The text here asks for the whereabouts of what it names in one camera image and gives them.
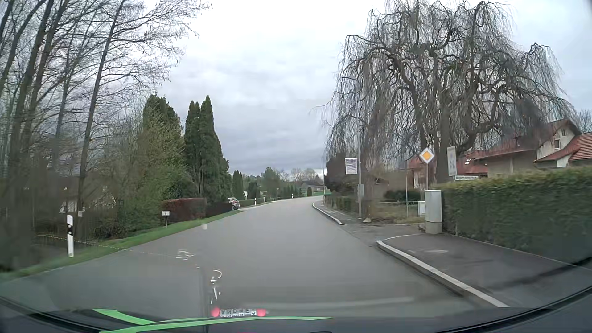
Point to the distant house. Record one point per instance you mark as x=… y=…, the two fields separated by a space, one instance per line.
x=313 y=185

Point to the distant trees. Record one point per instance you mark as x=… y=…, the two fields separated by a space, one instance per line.
x=273 y=182

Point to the row of white marker posts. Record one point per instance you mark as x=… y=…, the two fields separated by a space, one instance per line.
x=280 y=198

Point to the parked silver car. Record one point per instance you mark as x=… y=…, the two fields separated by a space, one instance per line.
x=234 y=202

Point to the grey asphalt road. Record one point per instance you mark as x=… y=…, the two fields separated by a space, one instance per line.
x=286 y=249

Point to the tall dark conifer trees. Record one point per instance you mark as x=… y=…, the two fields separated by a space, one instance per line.
x=206 y=152

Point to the reddish brown hedge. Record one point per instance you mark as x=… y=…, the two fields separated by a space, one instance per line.
x=185 y=209

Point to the yellow diamond road sign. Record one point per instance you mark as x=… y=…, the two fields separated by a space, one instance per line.
x=426 y=156

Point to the grey street cabinet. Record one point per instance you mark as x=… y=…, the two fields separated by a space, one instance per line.
x=433 y=210

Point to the low house with red roof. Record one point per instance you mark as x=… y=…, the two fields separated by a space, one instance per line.
x=444 y=169

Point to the green bush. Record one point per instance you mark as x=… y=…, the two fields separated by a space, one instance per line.
x=143 y=203

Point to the bare weeping willow tree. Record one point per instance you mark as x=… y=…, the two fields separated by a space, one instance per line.
x=444 y=92

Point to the grass verge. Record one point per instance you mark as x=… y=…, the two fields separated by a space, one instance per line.
x=138 y=238

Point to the car's own bonnet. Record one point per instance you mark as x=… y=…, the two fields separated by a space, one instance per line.
x=416 y=323

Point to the cream house behind trees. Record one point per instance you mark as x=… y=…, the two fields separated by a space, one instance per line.
x=88 y=196

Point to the grey asphalt pavement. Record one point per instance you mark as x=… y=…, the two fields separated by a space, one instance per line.
x=485 y=268

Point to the trimmed green hedge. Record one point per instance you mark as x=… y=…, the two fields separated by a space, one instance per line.
x=522 y=208

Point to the house with red tiled roof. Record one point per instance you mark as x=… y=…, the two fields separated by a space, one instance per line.
x=532 y=148

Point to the row of bare trees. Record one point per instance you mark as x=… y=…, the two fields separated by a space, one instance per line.
x=60 y=115

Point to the lamp post with white board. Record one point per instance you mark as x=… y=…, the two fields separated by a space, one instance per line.
x=359 y=166

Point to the small white sign on post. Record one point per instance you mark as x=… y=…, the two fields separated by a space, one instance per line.
x=165 y=213

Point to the white rectangular sign on post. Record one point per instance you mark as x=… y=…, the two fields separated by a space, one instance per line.
x=451 y=161

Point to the white black marker post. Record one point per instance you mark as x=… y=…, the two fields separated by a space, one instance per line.
x=70 y=236

